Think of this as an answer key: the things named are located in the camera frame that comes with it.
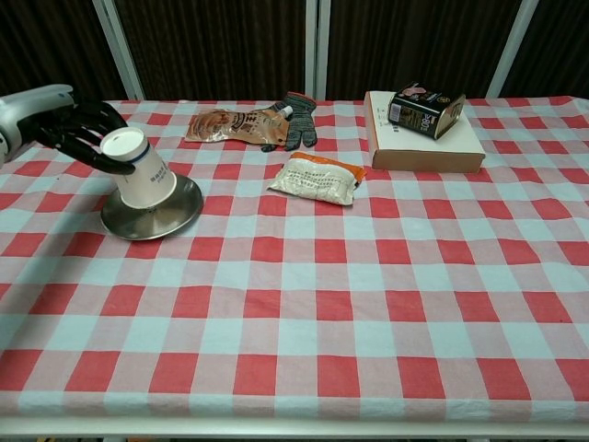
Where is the white book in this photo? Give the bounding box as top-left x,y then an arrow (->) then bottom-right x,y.
364,90 -> 487,174

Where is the gray knit glove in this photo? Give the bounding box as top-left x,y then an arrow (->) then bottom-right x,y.
260,90 -> 319,153

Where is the dark fabric partition panel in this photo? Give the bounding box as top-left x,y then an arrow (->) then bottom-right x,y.
0,0 -> 146,112
91,0 -> 319,102
486,0 -> 589,99
316,0 -> 539,100

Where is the white powder packet orange edge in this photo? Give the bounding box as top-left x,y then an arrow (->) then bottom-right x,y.
267,151 -> 368,207

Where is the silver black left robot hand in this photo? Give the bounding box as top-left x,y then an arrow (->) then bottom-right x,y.
2,84 -> 137,175

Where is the silver metal plate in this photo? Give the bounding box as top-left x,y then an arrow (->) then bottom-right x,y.
100,174 -> 205,242

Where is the black tin can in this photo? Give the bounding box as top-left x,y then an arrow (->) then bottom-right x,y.
387,81 -> 467,139

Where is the white paper cup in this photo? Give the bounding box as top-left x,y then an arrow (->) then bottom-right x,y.
99,128 -> 179,209

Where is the red white checkered tablecloth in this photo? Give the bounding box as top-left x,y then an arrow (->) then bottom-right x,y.
0,96 -> 589,423

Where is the orange spout pouch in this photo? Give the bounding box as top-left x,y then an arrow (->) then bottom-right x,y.
183,106 -> 292,146

